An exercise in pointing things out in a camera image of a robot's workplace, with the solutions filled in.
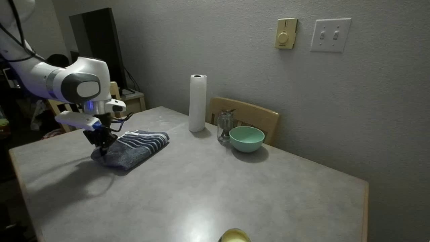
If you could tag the wooden slatted chair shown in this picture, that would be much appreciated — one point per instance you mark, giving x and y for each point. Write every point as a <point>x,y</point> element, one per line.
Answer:
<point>61,108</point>

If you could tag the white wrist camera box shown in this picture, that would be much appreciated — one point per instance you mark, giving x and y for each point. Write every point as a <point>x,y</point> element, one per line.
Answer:
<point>78,120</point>

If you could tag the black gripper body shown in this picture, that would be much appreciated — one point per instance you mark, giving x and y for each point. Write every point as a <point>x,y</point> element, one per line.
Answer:
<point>101,135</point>

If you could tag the white double light switch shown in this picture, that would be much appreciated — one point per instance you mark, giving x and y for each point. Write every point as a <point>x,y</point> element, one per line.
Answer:
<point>330,35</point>

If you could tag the mint green bowl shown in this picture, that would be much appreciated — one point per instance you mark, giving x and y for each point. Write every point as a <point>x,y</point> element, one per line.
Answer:
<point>246,139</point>

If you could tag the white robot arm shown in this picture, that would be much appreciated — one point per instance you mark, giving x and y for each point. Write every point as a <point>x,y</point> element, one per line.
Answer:
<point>85,82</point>

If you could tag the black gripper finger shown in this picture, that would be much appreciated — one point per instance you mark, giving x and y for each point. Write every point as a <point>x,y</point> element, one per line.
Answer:
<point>104,149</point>

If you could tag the white paper towel roll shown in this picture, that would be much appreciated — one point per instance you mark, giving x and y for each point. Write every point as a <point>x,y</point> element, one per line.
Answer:
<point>198,93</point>

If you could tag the yellow candle jar lid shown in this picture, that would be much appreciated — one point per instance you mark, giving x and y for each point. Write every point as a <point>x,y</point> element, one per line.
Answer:
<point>234,235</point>

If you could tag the blue striped towel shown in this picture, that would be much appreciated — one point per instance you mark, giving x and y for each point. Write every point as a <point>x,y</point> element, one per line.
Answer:
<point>131,149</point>

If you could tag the clear glass jar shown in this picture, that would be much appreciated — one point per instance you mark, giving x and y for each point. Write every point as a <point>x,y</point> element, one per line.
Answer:
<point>225,125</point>

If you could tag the beige wall thermostat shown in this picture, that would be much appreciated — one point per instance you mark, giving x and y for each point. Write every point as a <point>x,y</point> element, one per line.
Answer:
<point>287,32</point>

